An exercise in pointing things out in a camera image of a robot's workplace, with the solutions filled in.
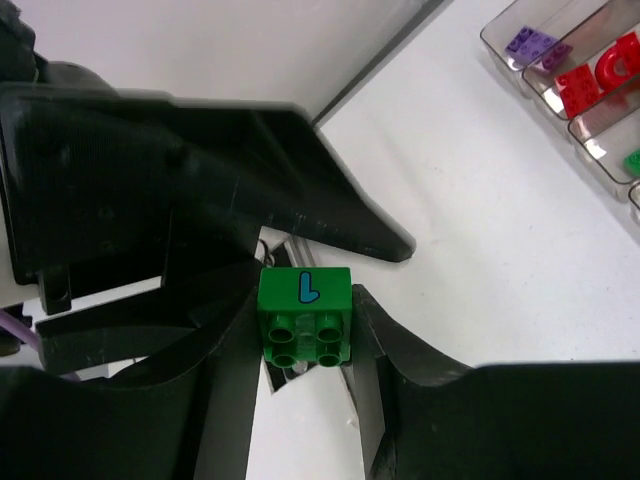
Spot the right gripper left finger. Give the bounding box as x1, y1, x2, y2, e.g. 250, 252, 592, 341
1, 294, 261, 479

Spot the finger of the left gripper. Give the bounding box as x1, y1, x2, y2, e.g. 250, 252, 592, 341
19, 89, 415, 263

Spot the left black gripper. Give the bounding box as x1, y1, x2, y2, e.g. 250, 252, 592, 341
1, 1, 262, 374

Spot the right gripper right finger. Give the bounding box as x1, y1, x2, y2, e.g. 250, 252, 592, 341
350, 285, 639, 479

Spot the green lettered lego brick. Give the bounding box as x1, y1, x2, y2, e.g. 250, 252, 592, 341
257, 267, 353, 368

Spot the green square lego brick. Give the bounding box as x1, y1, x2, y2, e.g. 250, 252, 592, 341
623, 149, 640, 178

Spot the purple rounded lego brick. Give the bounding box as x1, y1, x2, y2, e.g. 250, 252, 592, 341
505, 26, 558, 66

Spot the red lego brick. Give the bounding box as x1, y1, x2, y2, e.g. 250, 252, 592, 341
554, 64, 602, 119

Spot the red round lego piece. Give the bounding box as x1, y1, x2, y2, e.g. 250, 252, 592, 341
595, 31, 640, 93

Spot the clear container far right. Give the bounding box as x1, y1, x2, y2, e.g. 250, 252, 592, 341
628, 181, 640, 225

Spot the clear container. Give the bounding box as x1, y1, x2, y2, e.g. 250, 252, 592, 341
628, 181, 640, 225
523, 1, 639, 121
568, 76, 639, 202
480, 0, 607, 99

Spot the clear container far left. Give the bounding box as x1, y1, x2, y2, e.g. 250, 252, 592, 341
480, 0, 607, 99

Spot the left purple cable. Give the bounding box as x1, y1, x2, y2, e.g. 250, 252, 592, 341
0, 309, 81, 383

